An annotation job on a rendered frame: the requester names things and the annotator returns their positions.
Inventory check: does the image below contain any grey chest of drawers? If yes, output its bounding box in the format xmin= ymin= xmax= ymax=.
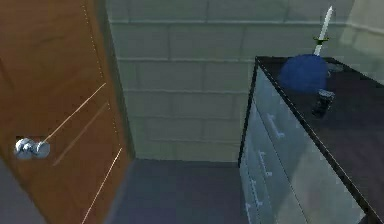
xmin=237 ymin=55 xmax=384 ymax=224

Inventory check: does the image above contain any brown wooden room door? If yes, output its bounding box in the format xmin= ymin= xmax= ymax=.
xmin=0 ymin=0 xmax=136 ymax=224

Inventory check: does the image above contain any small black and silver object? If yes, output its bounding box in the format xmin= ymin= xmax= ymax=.
xmin=311 ymin=88 xmax=336 ymax=119

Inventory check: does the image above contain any blue ball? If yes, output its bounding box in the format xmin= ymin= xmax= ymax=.
xmin=278 ymin=54 xmax=329 ymax=95

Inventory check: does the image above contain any silver round door knob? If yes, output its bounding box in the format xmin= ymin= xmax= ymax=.
xmin=13 ymin=137 xmax=52 ymax=160

